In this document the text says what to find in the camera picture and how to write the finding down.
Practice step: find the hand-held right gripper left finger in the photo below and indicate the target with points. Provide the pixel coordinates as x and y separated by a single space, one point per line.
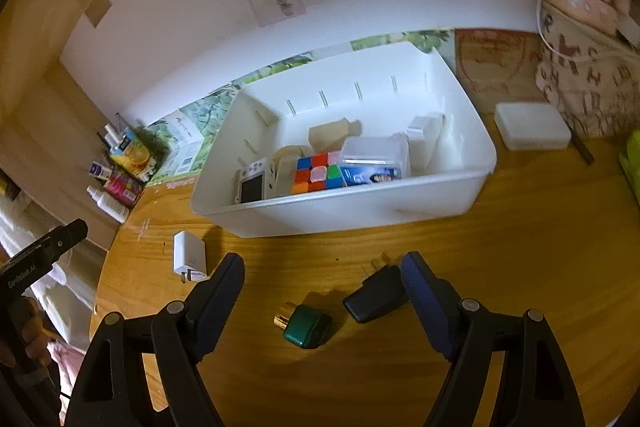
215 307

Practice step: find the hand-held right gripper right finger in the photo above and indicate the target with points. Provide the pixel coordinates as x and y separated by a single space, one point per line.
430 307

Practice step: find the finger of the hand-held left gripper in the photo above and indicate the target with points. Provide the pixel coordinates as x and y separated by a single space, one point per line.
65 237

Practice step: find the black power adapter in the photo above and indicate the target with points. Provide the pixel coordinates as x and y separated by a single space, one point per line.
372 299

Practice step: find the white wall charger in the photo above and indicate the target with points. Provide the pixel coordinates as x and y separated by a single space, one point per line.
189 252

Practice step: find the small white digital camera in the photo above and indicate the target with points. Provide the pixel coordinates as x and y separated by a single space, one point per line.
250 189

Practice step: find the white plastic storage bin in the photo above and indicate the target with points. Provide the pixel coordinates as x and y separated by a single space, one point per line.
350 212

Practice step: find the multicolour puzzle cube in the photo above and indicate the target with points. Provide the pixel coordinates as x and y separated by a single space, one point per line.
312 174

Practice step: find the clear plastic box with label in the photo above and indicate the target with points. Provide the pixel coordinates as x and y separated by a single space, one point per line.
372 152

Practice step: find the clear box with white pieces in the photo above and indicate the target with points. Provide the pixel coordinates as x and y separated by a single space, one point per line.
425 139

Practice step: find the grey pentagon-shaped box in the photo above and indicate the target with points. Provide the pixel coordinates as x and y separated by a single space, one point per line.
330 132

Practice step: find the person's left hand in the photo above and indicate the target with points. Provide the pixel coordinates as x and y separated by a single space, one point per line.
36 332

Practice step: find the white spray bottle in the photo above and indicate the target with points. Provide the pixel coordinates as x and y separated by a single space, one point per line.
110 205

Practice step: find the pink can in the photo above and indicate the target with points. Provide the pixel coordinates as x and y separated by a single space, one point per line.
122 189

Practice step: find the white tube with dark cap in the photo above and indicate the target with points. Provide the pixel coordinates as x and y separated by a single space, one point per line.
100 169

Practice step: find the green bottle with gold cap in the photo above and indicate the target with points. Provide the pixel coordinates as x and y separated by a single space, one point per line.
305 329

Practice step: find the yellow juice pouch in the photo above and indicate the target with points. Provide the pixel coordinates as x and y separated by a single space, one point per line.
134 154

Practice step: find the small white bottle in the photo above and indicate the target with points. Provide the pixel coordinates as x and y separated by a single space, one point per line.
114 136

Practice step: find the wooden shelf unit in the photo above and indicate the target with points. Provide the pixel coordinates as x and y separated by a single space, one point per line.
45 107

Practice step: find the white carton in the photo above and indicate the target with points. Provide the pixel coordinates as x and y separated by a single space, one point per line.
182 137

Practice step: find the white soap box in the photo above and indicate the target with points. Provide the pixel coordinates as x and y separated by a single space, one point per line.
530 124

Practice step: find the black pen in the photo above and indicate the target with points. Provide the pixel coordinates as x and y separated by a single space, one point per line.
584 152

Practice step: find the brown tape piece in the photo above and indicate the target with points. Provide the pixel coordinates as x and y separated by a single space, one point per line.
97 7

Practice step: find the green tissue pack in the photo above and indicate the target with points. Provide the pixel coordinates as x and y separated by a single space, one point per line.
631 167

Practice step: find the brown printed paper bag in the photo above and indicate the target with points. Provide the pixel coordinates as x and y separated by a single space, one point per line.
492 62

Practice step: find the letter-print fabric bag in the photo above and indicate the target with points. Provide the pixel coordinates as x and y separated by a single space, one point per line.
585 77

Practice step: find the white charger block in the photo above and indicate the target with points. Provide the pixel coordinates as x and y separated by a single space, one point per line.
629 27

